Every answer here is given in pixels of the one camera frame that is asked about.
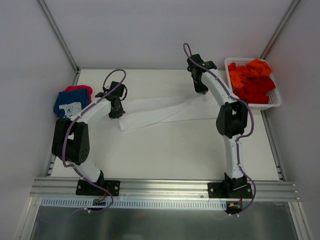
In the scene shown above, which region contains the white t-shirt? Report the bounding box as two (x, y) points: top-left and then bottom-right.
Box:
(119, 94), (220, 131)

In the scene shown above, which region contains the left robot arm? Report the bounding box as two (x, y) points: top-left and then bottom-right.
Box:
(51, 81), (128, 196)

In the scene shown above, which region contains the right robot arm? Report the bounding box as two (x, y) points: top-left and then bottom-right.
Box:
(187, 54), (253, 199)

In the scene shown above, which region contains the folded blue printed t-shirt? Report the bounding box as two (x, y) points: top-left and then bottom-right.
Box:
(53, 88), (90, 118)

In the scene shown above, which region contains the white plastic basket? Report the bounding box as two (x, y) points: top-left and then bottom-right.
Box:
(224, 57), (281, 111)

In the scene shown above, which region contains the red t-shirt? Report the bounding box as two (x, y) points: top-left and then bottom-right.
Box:
(233, 76), (276, 104)

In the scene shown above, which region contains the orange t-shirt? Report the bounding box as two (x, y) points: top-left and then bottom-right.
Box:
(227, 58), (272, 89)

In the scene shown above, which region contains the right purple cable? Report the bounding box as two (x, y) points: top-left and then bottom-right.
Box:
(182, 42), (257, 217)

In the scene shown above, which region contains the purple cable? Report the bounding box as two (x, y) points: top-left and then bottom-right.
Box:
(182, 42), (257, 217)
(37, 68), (127, 224)

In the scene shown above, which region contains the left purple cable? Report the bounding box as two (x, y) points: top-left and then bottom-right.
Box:
(37, 68), (127, 224)

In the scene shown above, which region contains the left aluminium frame post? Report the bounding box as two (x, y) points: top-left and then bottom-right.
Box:
(36, 0), (80, 73)

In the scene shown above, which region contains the aluminium frame post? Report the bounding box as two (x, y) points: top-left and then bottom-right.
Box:
(259, 0), (302, 59)
(36, 0), (80, 73)

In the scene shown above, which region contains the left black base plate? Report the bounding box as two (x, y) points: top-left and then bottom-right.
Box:
(75, 179), (121, 197)

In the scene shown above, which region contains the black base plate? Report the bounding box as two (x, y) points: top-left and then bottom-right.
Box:
(207, 182), (253, 199)
(75, 179), (121, 197)

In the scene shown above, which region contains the aluminium mounting rail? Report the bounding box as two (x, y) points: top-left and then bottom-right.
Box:
(30, 177), (300, 202)

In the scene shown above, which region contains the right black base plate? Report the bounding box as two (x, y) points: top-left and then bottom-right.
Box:
(207, 182), (253, 199)

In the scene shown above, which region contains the white slotted cable duct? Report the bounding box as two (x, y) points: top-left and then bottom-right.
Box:
(41, 197), (227, 211)

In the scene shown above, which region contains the right aluminium frame post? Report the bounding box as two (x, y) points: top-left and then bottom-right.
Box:
(259, 0), (302, 59)

